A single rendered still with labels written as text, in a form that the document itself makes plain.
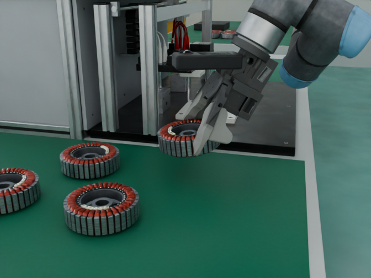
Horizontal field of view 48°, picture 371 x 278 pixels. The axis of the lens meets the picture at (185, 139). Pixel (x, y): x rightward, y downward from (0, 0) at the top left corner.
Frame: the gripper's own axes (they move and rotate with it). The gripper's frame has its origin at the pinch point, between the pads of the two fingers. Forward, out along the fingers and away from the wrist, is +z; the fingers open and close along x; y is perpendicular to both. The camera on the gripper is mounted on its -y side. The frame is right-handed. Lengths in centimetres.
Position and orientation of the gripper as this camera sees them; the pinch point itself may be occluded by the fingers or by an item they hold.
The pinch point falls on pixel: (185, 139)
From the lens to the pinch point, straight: 74.6
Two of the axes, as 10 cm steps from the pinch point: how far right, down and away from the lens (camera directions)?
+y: 8.6, 4.1, 3.1
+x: -1.7, -3.4, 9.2
